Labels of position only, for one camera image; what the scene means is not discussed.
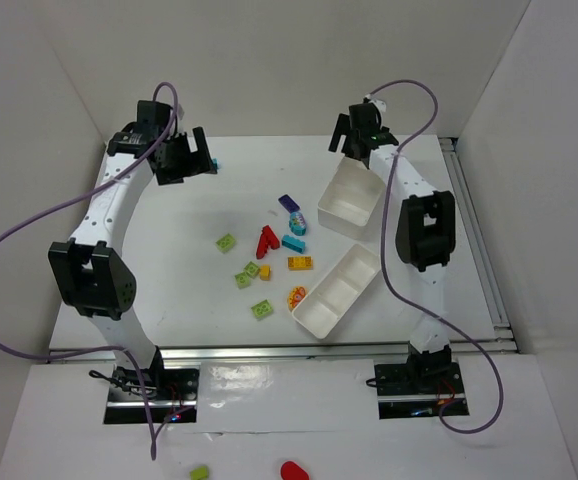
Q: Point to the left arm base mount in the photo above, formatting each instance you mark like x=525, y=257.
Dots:
x=175, y=398

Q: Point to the round teal patterned piece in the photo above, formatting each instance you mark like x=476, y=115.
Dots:
x=297, y=223

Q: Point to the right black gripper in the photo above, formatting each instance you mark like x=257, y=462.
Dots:
x=348, y=142

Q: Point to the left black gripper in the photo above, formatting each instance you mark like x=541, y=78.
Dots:
x=180, y=159

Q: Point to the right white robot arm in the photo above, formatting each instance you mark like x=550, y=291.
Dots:
x=425, y=231

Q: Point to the red object outside workspace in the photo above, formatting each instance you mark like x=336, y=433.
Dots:
x=290, y=470

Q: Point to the red stepped lego brick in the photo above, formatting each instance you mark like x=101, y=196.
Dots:
x=267, y=240

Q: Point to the green lego brick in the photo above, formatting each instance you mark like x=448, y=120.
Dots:
x=225, y=243
x=262, y=309

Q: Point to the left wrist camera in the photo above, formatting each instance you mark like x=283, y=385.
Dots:
x=153, y=115

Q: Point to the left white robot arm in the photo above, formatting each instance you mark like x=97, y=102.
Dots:
x=89, y=270

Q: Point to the white divided tray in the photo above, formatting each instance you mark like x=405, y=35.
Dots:
x=350, y=198
x=330, y=299

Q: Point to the teal lego brick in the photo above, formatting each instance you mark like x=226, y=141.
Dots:
x=293, y=244

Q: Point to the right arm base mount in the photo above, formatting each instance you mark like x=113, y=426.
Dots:
x=401, y=395

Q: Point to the yellow rectangular lego brick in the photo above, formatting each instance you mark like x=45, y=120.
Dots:
x=299, y=263

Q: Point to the round orange patterned piece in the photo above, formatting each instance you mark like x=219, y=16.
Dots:
x=296, y=296

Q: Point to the green lego outside workspace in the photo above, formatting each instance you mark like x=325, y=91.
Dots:
x=199, y=473

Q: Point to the small green lego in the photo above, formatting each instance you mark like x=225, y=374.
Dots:
x=252, y=269
x=242, y=280

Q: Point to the purple lego brick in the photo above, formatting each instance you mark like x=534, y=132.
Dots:
x=288, y=203

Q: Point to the small yellow lego brick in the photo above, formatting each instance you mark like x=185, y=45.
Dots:
x=265, y=272

